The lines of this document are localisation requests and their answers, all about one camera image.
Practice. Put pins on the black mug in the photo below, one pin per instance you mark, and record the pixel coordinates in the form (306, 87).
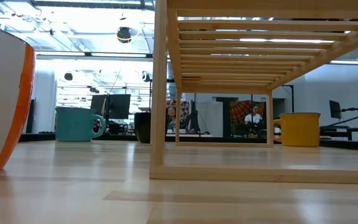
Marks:
(142, 127)

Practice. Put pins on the teal speckled mug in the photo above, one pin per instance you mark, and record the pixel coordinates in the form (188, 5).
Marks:
(73, 124)

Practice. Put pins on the yellow mug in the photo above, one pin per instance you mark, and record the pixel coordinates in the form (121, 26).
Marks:
(300, 130)

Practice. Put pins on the orange and white striped mug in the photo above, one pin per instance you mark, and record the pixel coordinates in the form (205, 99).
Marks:
(8, 93)

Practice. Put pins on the black background robot arm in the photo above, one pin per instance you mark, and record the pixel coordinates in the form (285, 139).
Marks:
(193, 119)

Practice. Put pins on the red patterned cloth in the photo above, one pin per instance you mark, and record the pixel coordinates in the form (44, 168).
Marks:
(184, 109)

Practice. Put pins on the person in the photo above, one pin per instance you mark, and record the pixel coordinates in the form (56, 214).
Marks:
(171, 116)
(253, 119)

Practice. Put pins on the wooden slatted rack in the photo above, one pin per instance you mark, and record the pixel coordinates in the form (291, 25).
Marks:
(158, 93)

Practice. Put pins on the orange patterned tapestry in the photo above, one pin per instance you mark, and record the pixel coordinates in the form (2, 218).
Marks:
(239, 110)

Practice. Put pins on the black computer monitor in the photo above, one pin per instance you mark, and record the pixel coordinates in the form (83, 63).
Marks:
(118, 105)

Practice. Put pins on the black hanging ceiling device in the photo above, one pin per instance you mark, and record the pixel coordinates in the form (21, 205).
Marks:
(124, 35)

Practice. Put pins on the small black monitor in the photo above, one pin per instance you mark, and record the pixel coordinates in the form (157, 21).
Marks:
(335, 109)

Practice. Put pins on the black desk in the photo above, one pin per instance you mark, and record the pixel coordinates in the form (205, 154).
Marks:
(343, 129)

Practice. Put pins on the black table edge rail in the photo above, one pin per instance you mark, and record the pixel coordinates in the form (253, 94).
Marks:
(39, 137)

